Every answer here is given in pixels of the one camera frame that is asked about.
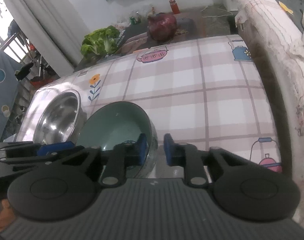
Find green ceramic bowl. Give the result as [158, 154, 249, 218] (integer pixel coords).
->
[76, 101, 158, 178]

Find large steel bowl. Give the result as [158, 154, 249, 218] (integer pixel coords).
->
[33, 89, 86, 145]

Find person's hand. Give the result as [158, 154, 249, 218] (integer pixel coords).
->
[0, 199, 15, 232]

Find plaid teapot tablecloth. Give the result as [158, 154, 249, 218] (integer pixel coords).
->
[17, 35, 282, 172]

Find blue hanging blanket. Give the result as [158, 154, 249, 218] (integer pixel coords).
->
[0, 51, 21, 139]

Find green leafy cabbage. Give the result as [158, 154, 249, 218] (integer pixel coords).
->
[80, 25, 120, 57]

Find dark red round vegetable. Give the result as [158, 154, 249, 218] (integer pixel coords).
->
[147, 13, 177, 42]

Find green bottle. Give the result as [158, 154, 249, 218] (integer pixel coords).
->
[130, 17, 136, 25]

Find white curtain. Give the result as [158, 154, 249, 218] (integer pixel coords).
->
[4, 0, 89, 77]

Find red jar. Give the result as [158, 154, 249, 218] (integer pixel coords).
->
[169, 0, 180, 14]

